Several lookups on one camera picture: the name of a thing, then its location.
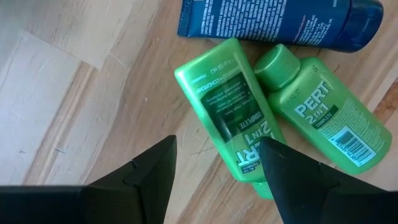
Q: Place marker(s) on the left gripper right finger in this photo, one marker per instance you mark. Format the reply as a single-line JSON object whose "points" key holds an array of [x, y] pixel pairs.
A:
{"points": [[295, 193]]}

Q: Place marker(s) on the dark blue lotion tube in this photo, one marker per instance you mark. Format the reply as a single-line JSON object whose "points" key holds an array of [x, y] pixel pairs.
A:
{"points": [[280, 21]]}

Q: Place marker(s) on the green shampoo bottle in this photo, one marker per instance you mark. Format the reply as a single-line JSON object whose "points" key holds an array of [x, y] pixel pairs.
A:
{"points": [[224, 102], [326, 118]]}

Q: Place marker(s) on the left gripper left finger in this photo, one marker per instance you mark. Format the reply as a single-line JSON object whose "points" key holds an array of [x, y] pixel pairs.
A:
{"points": [[155, 186]]}

